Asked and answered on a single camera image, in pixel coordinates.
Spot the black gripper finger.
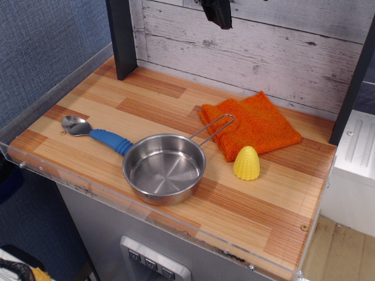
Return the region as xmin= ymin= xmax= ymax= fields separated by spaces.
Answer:
xmin=201 ymin=0 xmax=232 ymax=30

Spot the orange cloth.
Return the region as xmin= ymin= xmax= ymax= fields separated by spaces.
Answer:
xmin=199 ymin=91 xmax=301 ymax=162

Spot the steel pot with wire handle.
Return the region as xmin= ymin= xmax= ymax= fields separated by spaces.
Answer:
xmin=122 ymin=114 xmax=235 ymax=205

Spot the yellow toy corn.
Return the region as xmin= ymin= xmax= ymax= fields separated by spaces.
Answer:
xmin=233 ymin=146 xmax=260 ymax=181

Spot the clear acrylic guard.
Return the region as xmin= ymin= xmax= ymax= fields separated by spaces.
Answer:
xmin=1 ymin=139 xmax=336 ymax=280

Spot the white box at right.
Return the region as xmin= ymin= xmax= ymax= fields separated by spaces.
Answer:
xmin=321 ymin=110 xmax=374 ymax=236

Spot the silver button panel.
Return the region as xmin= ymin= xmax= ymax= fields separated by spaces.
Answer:
xmin=120 ymin=235 xmax=192 ymax=280

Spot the yellow black object bottom left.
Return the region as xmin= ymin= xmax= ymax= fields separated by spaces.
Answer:
xmin=1 ymin=258 xmax=53 ymax=281

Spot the dark left post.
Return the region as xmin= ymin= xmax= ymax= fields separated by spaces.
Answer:
xmin=105 ymin=0 xmax=138 ymax=80

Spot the dark post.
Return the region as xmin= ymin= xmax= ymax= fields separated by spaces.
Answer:
xmin=329 ymin=18 xmax=374 ymax=146
xmin=105 ymin=0 xmax=138 ymax=80

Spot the dark right post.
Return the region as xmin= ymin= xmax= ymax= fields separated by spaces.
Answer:
xmin=329 ymin=18 xmax=374 ymax=146

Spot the spoon with blue handle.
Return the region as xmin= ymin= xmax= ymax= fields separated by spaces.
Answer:
xmin=61 ymin=115 xmax=133 ymax=156

